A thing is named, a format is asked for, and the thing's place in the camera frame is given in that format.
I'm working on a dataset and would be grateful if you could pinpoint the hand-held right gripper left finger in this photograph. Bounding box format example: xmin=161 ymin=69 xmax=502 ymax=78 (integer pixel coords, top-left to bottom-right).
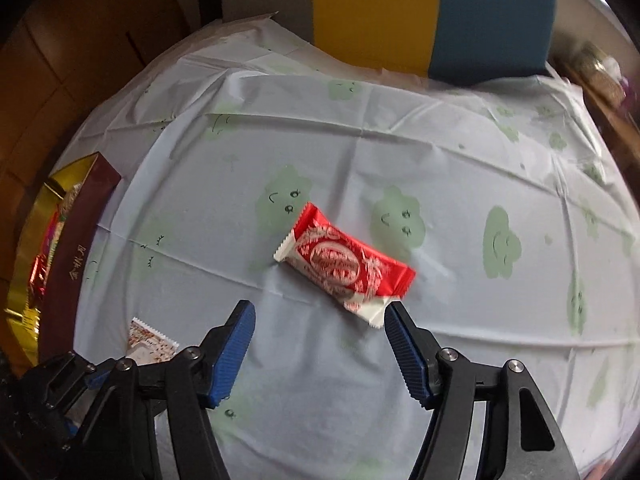
xmin=75 ymin=300 xmax=257 ymax=480

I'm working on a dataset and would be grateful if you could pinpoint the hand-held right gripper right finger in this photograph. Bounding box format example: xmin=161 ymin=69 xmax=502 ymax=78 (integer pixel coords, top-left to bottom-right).
xmin=384 ymin=301 xmax=583 ymax=480

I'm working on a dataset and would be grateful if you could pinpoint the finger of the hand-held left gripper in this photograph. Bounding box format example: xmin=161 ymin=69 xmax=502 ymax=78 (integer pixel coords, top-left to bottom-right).
xmin=31 ymin=352 xmax=120 ymax=402

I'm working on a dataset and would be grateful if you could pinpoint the small patterned snack packet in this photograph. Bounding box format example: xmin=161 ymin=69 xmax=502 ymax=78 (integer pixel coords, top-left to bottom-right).
xmin=125 ymin=317 xmax=179 ymax=366

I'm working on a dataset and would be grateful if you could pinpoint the maroon box with gold interior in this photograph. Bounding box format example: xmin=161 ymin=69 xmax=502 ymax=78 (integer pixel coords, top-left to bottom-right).
xmin=0 ymin=154 xmax=122 ymax=376

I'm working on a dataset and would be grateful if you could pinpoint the red white snack packet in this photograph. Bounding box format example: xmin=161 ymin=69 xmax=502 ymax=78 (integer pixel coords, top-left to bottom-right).
xmin=273 ymin=202 xmax=417 ymax=328

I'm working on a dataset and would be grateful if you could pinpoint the red foil snack packet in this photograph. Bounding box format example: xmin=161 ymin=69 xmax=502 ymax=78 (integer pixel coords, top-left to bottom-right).
xmin=27 ymin=255 xmax=53 ymax=296

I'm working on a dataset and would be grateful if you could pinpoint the wooden bedside table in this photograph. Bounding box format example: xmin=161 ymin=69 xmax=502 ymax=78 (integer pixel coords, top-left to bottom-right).
xmin=550 ymin=35 xmax=640 ymax=171

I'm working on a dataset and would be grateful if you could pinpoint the wooden wardrobe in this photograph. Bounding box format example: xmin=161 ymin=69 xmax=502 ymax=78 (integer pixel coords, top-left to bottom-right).
xmin=0 ymin=0 xmax=201 ymax=281

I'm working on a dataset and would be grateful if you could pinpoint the patterned tissue box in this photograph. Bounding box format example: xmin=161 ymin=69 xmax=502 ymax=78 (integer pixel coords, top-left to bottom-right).
xmin=575 ymin=42 xmax=623 ymax=98

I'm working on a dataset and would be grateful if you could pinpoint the grey yellow blue headboard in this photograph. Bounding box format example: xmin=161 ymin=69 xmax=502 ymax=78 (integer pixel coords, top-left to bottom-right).
xmin=222 ymin=0 xmax=558 ymax=86

